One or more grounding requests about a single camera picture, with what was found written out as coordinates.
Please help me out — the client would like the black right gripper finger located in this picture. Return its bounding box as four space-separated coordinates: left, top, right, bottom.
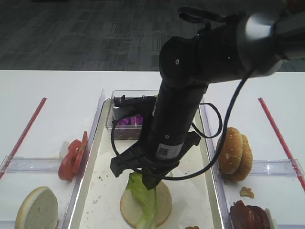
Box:
142 173 166 190
110 145 141 177

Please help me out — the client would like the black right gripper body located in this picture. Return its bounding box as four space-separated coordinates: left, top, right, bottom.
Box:
130 83 207 178

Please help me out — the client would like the green lettuce leaf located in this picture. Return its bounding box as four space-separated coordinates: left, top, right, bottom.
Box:
126 172 158 229

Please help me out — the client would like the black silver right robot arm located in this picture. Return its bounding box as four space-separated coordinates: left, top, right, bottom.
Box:
139 7 305 189

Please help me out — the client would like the rear red tomato slice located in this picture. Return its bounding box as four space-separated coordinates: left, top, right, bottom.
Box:
72 131 88 174

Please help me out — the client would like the red tomato slice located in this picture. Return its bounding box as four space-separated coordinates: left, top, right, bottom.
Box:
72 131 88 174
58 139 81 181

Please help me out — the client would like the front red tomato slice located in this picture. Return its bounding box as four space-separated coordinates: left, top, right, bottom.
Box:
58 139 81 181

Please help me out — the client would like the white tomato pusher block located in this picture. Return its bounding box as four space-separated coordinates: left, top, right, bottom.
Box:
51 141 70 161

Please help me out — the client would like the bread crumb chunk on table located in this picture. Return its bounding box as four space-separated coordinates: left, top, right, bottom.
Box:
239 187 254 198

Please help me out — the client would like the front brown meat patty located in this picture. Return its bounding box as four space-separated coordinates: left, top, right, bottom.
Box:
230 200 264 229

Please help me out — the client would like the brown meat patty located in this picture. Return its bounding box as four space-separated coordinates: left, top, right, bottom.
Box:
247 205 270 229
230 200 264 229

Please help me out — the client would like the upright sliced bun half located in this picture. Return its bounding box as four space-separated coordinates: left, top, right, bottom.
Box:
14 187 58 229

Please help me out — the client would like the rear brown meat patty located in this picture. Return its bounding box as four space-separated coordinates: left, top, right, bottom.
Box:
247 205 270 229

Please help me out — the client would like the clear plastic salad box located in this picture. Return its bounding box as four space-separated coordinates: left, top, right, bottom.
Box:
105 89 193 141

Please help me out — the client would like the purple cabbage pile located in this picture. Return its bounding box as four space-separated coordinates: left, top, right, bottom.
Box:
117 115 143 126

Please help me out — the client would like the round bun base on tray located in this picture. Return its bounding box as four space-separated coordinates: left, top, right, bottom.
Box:
120 182 172 229

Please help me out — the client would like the cream rectangular serving tray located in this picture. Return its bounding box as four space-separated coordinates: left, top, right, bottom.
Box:
70 100 222 229

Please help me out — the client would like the brown crumb on tray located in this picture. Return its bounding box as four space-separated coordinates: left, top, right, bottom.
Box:
185 226 199 229

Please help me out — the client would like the front sesame bun top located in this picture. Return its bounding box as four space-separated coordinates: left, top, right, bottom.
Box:
218 127 243 175

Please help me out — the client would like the sesame bun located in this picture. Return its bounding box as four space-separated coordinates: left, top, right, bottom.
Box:
218 127 243 175
232 134 253 181

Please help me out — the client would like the rear sesame bun top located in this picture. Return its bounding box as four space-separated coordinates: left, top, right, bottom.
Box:
232 134 253 181

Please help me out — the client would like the left clear long divider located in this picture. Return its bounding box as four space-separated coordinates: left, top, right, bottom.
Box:
59 89 105 229

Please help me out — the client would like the left upper clear track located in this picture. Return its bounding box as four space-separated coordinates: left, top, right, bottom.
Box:
0 156 61 173

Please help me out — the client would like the clear track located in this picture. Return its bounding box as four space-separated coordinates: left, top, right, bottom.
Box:
275 224 305 229
0 156 61 173
249 159 305 177

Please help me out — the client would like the right upper clear track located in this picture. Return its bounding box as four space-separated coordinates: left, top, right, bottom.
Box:
249 159 305 177

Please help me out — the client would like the right lower clear track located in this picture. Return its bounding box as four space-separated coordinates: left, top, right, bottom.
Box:
275 224 305 229

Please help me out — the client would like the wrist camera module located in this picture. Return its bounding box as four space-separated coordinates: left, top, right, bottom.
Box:
112 95 157 121

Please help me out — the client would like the left red strip rail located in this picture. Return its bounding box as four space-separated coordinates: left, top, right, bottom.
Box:
0 97 47 178

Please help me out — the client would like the red strip rail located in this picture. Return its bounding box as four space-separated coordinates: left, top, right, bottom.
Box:
258 98 305 189
0 97 47 178

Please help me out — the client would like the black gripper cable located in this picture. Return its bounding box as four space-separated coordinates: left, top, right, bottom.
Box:
111 7 257 180

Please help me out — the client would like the right red strip rail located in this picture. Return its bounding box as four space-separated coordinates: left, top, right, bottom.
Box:
258 98 305 189

